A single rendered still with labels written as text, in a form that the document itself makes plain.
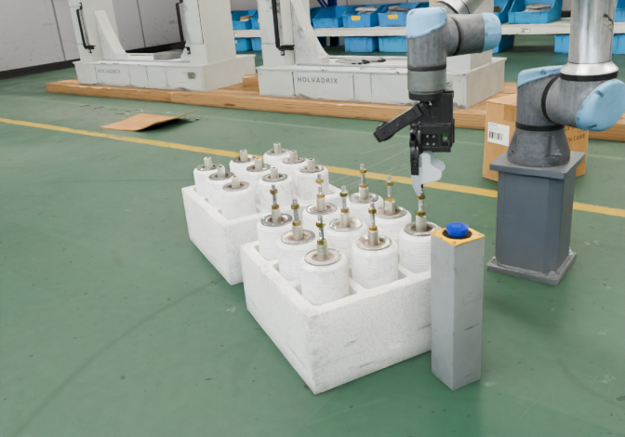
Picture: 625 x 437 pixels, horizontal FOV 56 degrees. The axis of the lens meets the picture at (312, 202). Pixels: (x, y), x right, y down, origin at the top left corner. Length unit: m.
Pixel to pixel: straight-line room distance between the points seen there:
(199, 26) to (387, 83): 1.56
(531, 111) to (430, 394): 0.72
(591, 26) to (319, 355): 0.88
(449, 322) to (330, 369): 0.25
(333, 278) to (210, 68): 3.36
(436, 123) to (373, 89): 2.26
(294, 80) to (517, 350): 2.72
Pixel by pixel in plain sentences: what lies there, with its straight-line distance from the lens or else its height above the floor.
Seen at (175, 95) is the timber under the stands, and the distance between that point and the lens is 4.48.
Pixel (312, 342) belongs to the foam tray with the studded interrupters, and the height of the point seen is 0.12.
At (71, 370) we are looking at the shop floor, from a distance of 1.46.
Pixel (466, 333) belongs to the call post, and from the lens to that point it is 1.18.
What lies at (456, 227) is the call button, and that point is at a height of 0.33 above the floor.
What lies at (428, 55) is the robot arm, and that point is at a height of 0.62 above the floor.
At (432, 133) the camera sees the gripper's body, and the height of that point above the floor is 0.47.
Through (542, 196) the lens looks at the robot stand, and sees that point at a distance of 1.55.
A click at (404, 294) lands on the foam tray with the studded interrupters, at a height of 0.16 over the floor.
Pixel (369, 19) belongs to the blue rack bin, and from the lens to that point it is 6.52.
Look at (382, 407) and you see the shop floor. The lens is 1.19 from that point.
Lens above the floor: 0.77
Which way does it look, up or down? 21 degrees down
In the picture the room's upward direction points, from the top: 5 degrees counter-clockwise
